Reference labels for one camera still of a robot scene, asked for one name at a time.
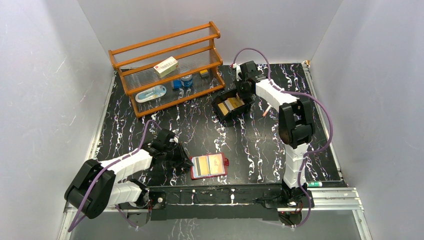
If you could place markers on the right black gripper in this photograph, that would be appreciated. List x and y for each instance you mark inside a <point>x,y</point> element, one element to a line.
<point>243,96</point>

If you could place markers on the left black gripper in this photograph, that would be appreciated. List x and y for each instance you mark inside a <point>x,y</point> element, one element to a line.
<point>180,156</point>

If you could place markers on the gold credit card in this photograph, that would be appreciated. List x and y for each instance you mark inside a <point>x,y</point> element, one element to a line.
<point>202,166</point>
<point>216,164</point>

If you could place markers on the black plastic card tray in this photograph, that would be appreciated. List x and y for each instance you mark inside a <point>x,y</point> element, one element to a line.
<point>226,120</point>

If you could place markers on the red card holder wallet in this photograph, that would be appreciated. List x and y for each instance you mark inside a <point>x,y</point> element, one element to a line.
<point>194,176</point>

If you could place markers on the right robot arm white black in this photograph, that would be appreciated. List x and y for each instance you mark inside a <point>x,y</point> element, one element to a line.
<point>295,124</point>

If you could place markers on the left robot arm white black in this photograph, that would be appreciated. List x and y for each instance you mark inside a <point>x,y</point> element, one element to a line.
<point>101,184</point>

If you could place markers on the white card stack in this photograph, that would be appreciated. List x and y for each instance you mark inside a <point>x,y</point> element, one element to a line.
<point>233,103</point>

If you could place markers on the gold card in tray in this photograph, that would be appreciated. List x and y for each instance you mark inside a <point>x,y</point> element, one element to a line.
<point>222,107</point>

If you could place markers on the white orange pen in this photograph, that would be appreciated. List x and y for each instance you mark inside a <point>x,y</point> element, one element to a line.
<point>266,110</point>

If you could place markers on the small yellow black block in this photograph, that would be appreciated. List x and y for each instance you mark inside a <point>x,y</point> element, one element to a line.
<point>204,74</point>

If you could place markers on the blue white round tin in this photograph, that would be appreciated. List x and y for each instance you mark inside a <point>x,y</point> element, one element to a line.
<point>187,81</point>

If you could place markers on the small blue box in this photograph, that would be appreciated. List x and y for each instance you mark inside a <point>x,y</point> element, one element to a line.
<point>176,84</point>

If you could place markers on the white blue blister pack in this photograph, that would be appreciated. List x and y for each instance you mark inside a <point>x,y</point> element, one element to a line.
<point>152,93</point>

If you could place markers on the white cardboard box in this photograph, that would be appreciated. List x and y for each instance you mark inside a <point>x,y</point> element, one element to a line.
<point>165,67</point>

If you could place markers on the orange wooden shelf rack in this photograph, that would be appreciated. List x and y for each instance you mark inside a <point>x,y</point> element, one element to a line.
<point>194,48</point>

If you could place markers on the green white marker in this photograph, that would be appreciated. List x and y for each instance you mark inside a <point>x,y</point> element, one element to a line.
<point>314,184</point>

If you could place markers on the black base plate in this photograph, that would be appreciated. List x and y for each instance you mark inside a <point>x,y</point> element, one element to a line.
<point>233,201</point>

